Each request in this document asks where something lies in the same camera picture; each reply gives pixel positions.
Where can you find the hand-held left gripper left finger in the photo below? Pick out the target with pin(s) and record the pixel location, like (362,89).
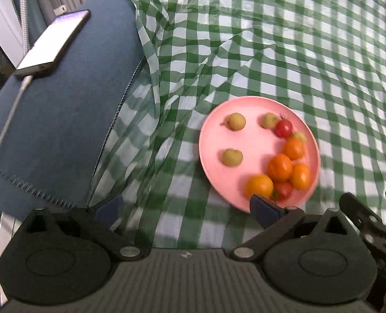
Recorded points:
(110,208)

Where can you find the small white tag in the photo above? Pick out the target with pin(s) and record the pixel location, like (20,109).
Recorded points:
(60,10)

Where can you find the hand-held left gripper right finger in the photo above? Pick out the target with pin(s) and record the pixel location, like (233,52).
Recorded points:
(264,210)

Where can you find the black smartphone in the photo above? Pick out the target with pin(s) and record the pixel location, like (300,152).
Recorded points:
(54,42)

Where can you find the red cherry tomato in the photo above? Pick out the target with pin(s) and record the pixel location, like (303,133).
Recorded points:
(283,191)
(283,128)

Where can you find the blue sofa cushion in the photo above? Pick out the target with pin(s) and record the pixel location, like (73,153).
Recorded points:
(66,111)

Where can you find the pink plate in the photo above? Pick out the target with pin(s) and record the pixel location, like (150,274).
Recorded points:
(245,140)

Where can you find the tan longan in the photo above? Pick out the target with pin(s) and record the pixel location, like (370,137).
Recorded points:
(236,121)
(270,120)
(232,157)

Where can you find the small orange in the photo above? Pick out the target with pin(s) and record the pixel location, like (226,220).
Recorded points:
(280,167)
(300,176)
(294,148)
(259,186)

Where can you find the green white checkered tablecloth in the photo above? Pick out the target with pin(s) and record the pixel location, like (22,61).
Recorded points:
(343,71)

